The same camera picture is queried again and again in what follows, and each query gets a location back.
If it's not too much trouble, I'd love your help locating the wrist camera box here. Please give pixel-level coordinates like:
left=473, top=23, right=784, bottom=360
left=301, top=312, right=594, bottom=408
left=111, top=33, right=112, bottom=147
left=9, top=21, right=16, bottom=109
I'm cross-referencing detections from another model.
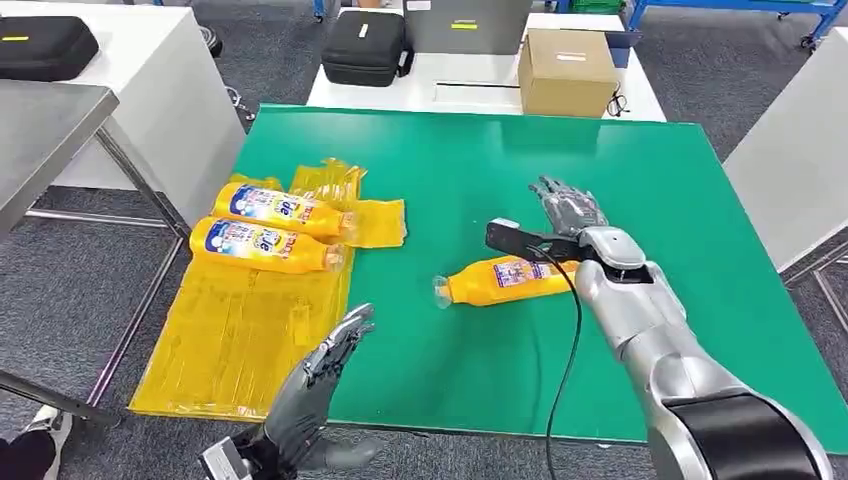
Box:
left=198, top=437, right=257, bottom=480
left=484, top=218, right=586, bottom=264

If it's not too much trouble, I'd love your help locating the green table mat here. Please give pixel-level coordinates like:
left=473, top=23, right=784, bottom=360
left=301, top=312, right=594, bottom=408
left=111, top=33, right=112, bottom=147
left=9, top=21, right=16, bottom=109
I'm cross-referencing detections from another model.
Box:
left=233, top=103, right=848, bottom=457

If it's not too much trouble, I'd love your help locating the bare white table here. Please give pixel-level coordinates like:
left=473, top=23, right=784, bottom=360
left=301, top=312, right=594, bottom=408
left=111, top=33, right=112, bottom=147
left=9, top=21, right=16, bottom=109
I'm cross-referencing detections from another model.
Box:
left=722, top=27, right=848, bottom=333

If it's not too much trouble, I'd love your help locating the blue box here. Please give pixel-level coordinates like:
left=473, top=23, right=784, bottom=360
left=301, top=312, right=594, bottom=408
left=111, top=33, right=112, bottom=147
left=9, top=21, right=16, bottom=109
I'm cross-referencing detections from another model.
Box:
left=606, top=29, right=641, bottom=69

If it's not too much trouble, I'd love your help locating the black flat zip case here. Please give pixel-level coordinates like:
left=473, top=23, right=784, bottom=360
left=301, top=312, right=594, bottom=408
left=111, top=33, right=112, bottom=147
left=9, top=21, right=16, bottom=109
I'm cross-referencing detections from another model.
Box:
left=0, top=15, right=100, bottom=83

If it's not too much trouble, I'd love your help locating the grey floor cable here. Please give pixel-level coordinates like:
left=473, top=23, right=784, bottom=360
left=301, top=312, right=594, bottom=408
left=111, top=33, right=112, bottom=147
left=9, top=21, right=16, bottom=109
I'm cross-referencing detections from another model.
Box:
left=225, top=86, right=257, bottom=123

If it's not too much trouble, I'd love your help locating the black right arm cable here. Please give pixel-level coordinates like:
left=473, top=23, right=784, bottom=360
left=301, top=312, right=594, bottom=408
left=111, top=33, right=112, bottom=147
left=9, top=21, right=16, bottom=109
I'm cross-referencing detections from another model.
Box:
left=529, top=245, right=584, bottom=480

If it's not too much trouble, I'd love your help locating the blue metal cart frame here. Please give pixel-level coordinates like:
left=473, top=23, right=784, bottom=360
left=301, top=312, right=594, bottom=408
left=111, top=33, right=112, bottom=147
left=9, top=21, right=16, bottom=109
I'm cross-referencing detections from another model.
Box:
left=627, top=0, right=848, bottom=49

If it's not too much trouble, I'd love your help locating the white table with black case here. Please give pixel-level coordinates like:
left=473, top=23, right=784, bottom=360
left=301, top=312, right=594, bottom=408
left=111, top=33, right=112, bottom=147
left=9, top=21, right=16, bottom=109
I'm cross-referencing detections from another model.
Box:
left=0, top=0, right=248, bottom=230

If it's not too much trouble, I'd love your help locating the steel table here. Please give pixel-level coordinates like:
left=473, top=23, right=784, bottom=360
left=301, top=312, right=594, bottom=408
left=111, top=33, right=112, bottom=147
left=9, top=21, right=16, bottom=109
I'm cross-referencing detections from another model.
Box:
left=0, top=79, right=200, bottom=425

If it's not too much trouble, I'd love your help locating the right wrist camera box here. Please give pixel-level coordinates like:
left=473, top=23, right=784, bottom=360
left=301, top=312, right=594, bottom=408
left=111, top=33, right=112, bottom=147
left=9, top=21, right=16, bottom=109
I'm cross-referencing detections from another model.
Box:
left=484, top=218, right=586, bottom=264

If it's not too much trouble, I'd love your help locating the brown cardboard box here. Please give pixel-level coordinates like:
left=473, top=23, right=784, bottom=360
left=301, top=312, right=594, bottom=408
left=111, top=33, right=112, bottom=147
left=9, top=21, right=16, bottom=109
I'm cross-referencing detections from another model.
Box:
left=517, top=28, right=620, bottom=119

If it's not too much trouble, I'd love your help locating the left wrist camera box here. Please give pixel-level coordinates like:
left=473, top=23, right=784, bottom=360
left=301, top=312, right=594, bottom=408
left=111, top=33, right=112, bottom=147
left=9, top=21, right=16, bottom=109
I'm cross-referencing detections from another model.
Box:
left=198, top=437, right=257, bottom=480

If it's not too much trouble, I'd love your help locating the yellow plastic sheet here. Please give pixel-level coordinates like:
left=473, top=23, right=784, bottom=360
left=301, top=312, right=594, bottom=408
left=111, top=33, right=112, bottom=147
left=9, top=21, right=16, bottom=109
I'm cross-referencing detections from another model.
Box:
left=129, top=157, right=407, bottom=424

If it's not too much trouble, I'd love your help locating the green crate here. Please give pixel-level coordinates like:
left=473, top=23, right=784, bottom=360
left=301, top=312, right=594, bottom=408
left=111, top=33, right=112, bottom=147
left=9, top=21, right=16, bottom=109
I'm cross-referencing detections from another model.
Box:
left=572, top=0, right=627, bottom=15

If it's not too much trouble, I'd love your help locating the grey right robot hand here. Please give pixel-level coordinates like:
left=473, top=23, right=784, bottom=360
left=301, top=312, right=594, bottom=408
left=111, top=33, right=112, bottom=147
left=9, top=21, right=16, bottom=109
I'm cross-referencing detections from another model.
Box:
left=528, top=175, right=609, bottom=238

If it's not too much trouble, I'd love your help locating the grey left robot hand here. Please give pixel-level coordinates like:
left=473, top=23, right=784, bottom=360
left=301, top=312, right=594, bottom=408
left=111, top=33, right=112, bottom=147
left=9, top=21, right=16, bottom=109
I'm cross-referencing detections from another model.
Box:
left=260, top=303, right=386, bottom=480

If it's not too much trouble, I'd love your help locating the white table with cardboard box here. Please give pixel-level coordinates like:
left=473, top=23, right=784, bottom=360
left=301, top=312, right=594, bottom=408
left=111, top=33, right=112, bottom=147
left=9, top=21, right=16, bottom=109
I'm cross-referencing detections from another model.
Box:
left=306, top=6, right=668, bottom=123

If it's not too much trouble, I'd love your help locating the black coiled cable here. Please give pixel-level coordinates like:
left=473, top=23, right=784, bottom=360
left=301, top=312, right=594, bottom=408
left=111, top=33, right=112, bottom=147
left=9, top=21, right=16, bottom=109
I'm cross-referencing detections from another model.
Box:
left=608, top=80, right=631, bottom=119

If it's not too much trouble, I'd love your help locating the grey laptop with yellow sticker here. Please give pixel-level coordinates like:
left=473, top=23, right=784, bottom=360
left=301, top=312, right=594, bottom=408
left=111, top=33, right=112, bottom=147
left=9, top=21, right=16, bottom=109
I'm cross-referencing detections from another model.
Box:
left=404, top=0, right=535, bottom=56

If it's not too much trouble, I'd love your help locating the orange drink bottle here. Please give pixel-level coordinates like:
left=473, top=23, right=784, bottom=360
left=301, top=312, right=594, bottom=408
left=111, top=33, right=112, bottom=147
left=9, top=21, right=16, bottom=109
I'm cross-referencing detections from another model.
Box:
left=433, top=254, right=583, bottom=310
left=189, top=217, right=347, bottom=276
left=211, top=182, right=359, bottom=240

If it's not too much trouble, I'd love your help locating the black carry bag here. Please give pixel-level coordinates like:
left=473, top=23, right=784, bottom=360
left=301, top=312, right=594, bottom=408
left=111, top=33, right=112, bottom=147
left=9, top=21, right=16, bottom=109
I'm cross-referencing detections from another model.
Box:
left=321, top=9, right=416, bottom=88

